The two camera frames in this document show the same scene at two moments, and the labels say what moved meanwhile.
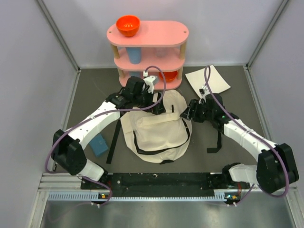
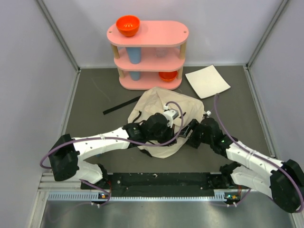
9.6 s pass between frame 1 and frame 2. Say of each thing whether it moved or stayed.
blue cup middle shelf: stayed
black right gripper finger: moved
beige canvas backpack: moved
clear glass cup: stayed
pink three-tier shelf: stayed
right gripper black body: moved
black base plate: stayed
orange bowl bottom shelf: stayed
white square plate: stayed
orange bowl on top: stayed
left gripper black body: moved
